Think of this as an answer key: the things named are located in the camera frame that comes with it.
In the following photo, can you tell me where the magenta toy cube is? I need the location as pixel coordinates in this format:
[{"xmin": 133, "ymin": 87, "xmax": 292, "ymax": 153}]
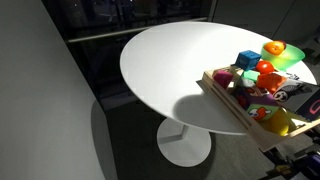
[{"xmin": 212, "ymin": 69, "xmax": 234, "ymax": 88}]

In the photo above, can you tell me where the wooden toy box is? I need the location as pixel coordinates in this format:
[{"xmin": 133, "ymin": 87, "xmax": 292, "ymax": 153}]
[{"xmin": 199, "ymin": 64, "xmax": 320, "ymax": 153}]

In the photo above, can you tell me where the grey toy block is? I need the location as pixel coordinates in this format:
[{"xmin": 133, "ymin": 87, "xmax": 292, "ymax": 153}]
[{"xmin": 229, "ymin": 75, "xmax": 256, "ymax": 91}]

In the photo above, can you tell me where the teal toy block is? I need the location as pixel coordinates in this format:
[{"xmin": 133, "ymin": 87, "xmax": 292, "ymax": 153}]
[{"xmin": 241, "ymin": 69, "xmax": 260, "ymax": 82}]

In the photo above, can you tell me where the blue toy cube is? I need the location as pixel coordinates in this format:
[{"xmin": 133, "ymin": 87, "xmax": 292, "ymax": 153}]
[{"xmin": 234, "ymin": 49, "xmax": 263, "ymax": 72}]

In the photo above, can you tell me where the purple colourful plush cube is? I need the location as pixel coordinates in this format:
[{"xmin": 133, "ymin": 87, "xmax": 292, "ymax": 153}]
[{"xmin": 233, "ymin": 85, "xmax": 281, "ymax": 122}]

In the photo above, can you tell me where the red toy tomato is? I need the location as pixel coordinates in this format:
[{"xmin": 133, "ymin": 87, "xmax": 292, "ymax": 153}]
[{"xmin": 255, "ymin": 60, "xmax": 276, "ymax": 75}]

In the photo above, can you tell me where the orange toy block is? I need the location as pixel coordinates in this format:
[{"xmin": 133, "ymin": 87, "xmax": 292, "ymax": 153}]
[{"xmin": 255, "ymin": 72, "xmax": 288, "ymax": 94}]

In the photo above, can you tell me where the yellow toy block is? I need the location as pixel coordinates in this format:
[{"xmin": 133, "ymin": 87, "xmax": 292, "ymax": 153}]
[{"xmin": 258, "ymin": 108, "xmax": 298, "ymax": 137}]

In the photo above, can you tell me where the orange toy fruit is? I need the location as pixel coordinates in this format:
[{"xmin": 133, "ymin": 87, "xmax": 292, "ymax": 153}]
[{"xmin": 264, "ymin": 40, "xmax": 287, "ymax": 56}]

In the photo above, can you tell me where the zebra print plush cube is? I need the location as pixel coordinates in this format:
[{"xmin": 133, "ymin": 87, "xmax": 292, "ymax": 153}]
[{"xmin": 283, "ymin": 71, "xmax": 301, "ymax": 81}]

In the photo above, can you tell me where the green plastic bowl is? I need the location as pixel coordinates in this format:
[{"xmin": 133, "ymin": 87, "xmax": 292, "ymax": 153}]
[{"xmin": 259, "ymin": 42, "xmax": 307, "ymax": 71}]

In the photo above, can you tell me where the white table pedestal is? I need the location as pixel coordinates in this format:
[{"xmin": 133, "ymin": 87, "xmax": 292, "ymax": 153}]
[{"xmin": 156, "ymin": 116, "xmax": 213, "ymax": 168}]

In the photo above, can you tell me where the metal window rail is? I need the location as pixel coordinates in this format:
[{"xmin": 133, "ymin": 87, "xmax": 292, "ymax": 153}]
[{"xmin": 66, "ymin": 16, "xmax": 209, "ymax": 44}]

